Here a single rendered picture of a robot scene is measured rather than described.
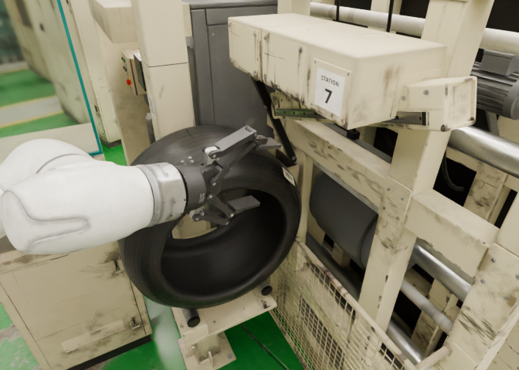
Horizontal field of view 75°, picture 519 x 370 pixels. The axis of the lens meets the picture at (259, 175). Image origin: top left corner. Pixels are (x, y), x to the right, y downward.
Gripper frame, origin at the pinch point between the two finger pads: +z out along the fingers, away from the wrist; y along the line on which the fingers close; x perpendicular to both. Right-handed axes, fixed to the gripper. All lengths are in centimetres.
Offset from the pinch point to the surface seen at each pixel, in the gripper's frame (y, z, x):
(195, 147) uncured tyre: -11.2, 8.3, 31.3
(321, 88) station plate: 17.1, 14.5, 3.2
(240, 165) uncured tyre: -11.0, 15.0, 18.9
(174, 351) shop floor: -160, 46, 52
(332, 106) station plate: 14.8, 14.0, -1.2
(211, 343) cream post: -139, 55, 35
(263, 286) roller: -60, 36, 9
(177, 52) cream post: 8, 15, 58
